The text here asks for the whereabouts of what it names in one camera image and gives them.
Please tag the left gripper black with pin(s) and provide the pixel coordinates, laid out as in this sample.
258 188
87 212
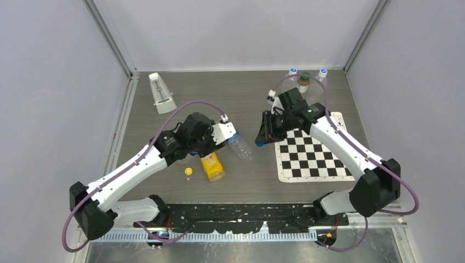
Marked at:
213 147

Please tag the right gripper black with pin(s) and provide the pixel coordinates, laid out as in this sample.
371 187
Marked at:
267 133

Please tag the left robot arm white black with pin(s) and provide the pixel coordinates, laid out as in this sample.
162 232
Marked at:
97 207

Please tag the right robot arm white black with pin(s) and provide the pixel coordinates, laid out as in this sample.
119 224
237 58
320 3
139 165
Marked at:
375 186

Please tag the clear bottle blue label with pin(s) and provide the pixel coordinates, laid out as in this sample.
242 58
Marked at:
240 147

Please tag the yellow juice bottle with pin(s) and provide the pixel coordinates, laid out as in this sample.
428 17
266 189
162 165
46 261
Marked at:
213 167

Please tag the yellow bottle cap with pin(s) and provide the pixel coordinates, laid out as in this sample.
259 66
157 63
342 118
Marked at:
188 171

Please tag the left standing clear bottle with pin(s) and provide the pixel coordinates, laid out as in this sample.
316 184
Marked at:
291 82

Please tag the standing clear bottle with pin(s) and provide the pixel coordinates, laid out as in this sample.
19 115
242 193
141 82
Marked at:
291 82
315 93

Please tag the right standing clear bottle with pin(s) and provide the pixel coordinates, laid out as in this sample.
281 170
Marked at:
315 93

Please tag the green cap brown bottle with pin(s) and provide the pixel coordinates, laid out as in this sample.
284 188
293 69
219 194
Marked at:
303 83

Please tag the checkerboard calibration mat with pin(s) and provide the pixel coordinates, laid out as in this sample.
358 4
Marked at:
301 158

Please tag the white metronome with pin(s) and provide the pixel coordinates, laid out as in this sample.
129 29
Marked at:
163 98

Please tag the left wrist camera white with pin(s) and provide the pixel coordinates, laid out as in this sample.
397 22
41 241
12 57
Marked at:
223 130

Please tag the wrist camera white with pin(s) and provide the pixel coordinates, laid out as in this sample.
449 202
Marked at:
223 130
276 105

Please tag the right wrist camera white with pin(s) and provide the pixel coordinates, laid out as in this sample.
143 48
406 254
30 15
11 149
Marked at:
276 105

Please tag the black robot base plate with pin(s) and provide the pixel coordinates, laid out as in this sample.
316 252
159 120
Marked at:
244 219

